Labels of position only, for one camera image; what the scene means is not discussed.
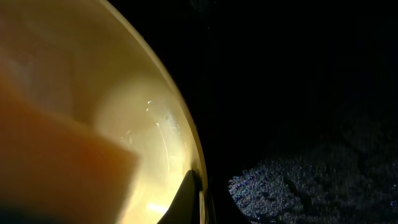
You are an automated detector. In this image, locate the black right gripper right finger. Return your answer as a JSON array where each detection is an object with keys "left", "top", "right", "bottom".
[{"left": 210, "top": 179, "right": 250, "bottom": 224}]

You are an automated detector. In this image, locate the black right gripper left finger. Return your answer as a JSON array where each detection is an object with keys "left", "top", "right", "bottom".
[{"left": 157, "top": 169, "right": 202, "bottom": 224}]

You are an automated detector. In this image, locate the green scouring sponge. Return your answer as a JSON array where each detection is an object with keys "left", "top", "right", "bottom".
[{"left": 1, "top": 80, "right": 137, "bottom": 223}]

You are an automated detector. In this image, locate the yellow round plate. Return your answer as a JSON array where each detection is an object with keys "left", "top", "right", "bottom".
[{"left": 1, "top": 0, "right": 210, "bottom": 223}]

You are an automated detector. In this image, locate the black round tray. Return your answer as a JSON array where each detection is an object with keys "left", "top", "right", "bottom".
[{"left": 113, "top": 1, "right": 397, "bottom": 223}]

